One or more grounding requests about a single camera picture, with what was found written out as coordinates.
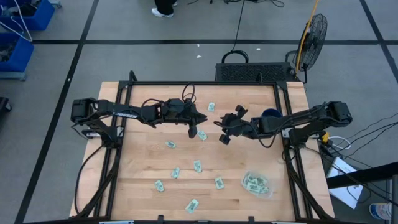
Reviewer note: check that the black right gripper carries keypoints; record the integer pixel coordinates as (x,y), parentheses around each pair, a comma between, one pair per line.
(239,126)

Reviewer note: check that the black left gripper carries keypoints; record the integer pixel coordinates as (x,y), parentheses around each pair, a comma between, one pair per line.
(177,110)

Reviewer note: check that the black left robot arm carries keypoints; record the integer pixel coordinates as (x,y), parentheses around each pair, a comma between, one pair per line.
(124,112)

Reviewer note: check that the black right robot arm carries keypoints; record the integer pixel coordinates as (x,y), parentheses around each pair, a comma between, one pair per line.
(304,118)

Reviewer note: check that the blue ceramic mug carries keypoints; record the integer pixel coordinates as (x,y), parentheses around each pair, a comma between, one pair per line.
(272,112)

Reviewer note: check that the black perforated computer case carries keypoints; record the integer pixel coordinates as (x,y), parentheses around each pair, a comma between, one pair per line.
(248,72)

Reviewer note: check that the yellow plug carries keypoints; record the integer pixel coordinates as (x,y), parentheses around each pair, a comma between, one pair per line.
(325,137)

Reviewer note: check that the person's white shoe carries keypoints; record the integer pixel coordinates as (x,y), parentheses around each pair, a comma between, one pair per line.
(160,13)

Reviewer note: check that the person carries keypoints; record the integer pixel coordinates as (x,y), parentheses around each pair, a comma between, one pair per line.
(163,4)

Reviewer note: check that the black floor fan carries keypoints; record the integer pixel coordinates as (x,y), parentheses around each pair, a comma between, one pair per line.
(314,40)

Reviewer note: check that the white cardboard box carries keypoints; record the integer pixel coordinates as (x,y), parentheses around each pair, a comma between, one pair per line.
(345,189)

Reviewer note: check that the black metal beam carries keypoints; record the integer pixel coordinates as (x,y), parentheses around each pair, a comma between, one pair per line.
(367,175)

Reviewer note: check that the white blue plastic jug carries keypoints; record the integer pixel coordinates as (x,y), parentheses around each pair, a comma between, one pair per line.
(381,211)

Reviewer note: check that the blue storage bin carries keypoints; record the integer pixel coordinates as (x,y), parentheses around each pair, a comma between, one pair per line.
(43,17)
(23,56)

